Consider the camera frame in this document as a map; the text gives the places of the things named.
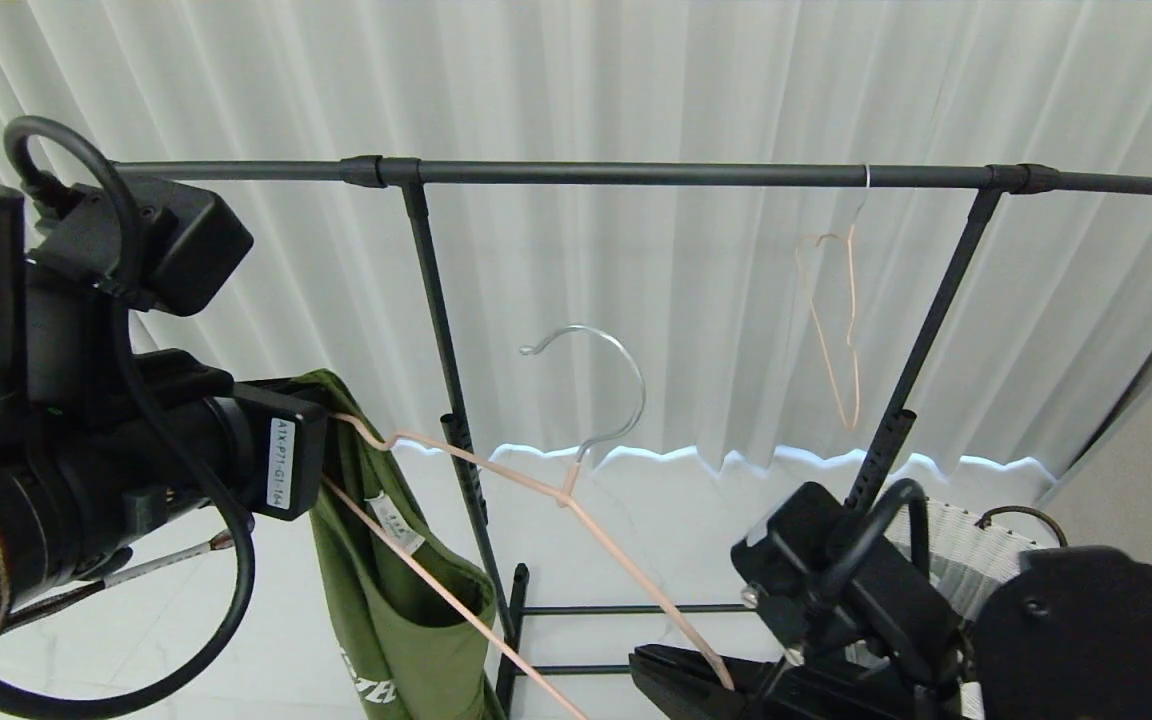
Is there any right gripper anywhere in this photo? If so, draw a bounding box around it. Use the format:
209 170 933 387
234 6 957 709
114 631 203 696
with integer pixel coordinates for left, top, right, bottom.
756 655 977 720

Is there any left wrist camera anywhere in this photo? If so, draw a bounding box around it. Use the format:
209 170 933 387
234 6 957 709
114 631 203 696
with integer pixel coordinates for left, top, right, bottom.
26 180 255 316

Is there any white curtain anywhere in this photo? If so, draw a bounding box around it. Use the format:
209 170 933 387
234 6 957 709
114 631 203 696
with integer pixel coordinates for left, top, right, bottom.
0 0 1152 476

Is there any green printed t-shirt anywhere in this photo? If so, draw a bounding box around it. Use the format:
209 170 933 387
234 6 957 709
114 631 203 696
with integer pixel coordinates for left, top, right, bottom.
291 370 507 720

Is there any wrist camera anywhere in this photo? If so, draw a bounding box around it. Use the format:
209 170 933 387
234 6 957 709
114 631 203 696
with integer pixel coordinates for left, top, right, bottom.
26 180 255 316
731 482 962 686

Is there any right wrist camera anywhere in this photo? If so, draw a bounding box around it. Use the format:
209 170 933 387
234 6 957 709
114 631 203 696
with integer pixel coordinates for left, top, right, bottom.
731 482 962 686

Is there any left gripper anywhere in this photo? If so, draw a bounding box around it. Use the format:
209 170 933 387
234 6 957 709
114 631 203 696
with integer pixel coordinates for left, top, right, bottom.
26 350 329 601

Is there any white laundry basket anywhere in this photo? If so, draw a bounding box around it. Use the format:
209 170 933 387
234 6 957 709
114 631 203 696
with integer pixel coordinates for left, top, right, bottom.
886 498 1072 626

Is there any black clothes rack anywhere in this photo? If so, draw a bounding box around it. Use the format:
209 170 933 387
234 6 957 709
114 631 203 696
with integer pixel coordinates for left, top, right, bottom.
111 155 1152 716

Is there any pink clothes hanger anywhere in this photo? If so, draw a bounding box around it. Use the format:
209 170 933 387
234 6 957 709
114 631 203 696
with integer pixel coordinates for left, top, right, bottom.
796 165 872 433
321 325 737 720

